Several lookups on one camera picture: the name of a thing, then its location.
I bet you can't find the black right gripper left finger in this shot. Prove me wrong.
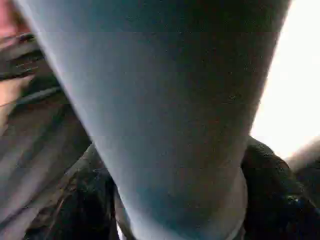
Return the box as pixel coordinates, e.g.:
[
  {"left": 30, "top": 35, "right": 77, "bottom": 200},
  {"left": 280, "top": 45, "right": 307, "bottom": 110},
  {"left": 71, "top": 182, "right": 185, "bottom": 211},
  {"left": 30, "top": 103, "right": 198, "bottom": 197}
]
[{"left": 22, "top": 144, "right": 120, "bottom": 240}]

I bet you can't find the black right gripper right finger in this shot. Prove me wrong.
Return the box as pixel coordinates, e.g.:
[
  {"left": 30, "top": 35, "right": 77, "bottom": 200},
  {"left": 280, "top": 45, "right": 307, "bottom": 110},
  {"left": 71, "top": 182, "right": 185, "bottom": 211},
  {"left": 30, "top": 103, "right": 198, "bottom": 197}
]
[{"left": 242, "top": 137, "right": 320, "bottom": 240}]

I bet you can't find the white plastic table leg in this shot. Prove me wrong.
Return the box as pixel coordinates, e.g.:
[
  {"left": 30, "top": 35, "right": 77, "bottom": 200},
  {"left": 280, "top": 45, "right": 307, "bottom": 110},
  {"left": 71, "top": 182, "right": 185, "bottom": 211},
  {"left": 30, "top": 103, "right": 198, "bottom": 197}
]
[{"left": 14, "top": 0, "right": 294, "bottom": 240}]

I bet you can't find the black plastic mat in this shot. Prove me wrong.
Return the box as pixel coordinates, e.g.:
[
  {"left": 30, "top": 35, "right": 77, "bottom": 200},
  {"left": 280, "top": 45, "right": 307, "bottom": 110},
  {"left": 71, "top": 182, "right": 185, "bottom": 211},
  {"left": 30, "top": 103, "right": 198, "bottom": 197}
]
[{"left": 0, "top": 30, "right": 320, "bottom": 240}]

